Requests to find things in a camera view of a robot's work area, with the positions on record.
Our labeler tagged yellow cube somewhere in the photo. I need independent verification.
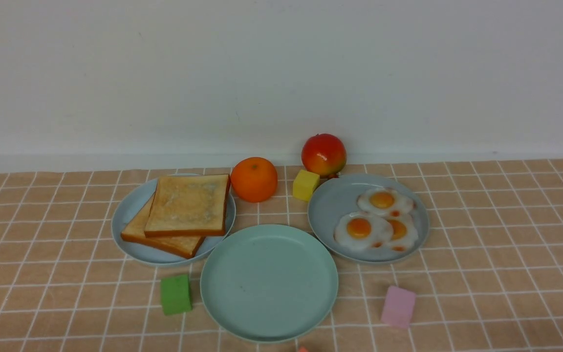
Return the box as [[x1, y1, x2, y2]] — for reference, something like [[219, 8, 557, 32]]
[[291, 170, 321, 202]]

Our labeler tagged orange fruit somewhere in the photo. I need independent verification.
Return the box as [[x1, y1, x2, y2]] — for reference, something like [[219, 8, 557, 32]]
[[230, 157, 279, 203]]

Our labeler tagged mint green centre plate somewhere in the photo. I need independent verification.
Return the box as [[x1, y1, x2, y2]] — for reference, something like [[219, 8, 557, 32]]
[[200, 224, 338, 344]]

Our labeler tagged pink cube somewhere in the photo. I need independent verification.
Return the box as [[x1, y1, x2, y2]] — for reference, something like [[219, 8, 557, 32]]
[[380, 286, 416, 330]]

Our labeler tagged red yellow apple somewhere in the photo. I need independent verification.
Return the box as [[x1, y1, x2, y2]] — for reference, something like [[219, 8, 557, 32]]
[[301, 133, 347, 179]]

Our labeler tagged light blue left plate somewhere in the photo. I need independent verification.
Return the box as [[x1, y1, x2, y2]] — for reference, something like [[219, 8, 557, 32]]
[[111, 178, 224, 267]]

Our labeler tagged green cube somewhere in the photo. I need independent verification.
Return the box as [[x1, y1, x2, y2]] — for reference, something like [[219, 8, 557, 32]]
[[159, 274, 193, 316]]

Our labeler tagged grey-blue right plate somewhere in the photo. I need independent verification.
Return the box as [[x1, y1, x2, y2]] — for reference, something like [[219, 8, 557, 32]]
[[307, 174, 431, 264]]

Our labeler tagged checkered tan tablecloth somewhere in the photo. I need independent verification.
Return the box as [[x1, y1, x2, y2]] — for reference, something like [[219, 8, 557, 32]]
[[0, 159, 563, 352]]

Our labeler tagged toast slice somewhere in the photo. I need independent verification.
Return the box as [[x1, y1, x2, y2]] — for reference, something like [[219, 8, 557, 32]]
[[120, 195, 205, 259], [144, 174, 230, 238]]

